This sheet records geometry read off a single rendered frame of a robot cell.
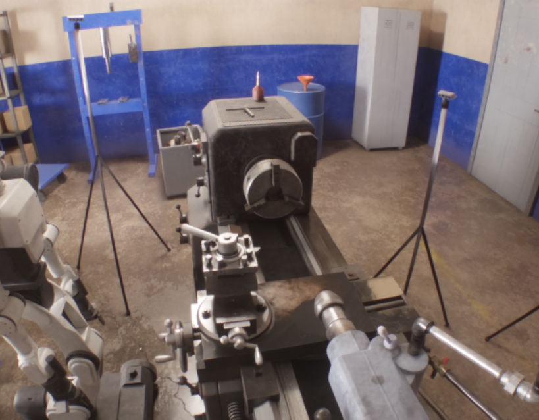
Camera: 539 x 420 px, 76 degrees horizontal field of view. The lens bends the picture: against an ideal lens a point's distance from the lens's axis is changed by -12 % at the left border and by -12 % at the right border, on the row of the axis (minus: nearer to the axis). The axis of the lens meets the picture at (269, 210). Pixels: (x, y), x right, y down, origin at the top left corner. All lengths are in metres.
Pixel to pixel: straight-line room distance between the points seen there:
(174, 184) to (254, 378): 2.99
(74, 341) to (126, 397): 0.55
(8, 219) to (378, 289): 1.31
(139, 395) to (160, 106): 3.80
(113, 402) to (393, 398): 1.55
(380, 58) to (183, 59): 2.41
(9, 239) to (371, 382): 1.08
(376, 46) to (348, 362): 4.41
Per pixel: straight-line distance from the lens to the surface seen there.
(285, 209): 1.75
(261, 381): 1.23
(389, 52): 5.10
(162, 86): 5.08
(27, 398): 2.10
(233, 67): 5.07
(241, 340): 1.14
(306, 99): 4.57
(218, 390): 1.31
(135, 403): 2.08
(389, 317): 1.46
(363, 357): 0.94
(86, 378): 1.77
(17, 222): 1.32
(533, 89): 4.44
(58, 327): 1.59
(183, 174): 3.96
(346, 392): 0.89
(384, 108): 5.23
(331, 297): 1.11
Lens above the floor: 1.87
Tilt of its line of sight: 30 degrees down
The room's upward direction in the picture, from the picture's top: straight up
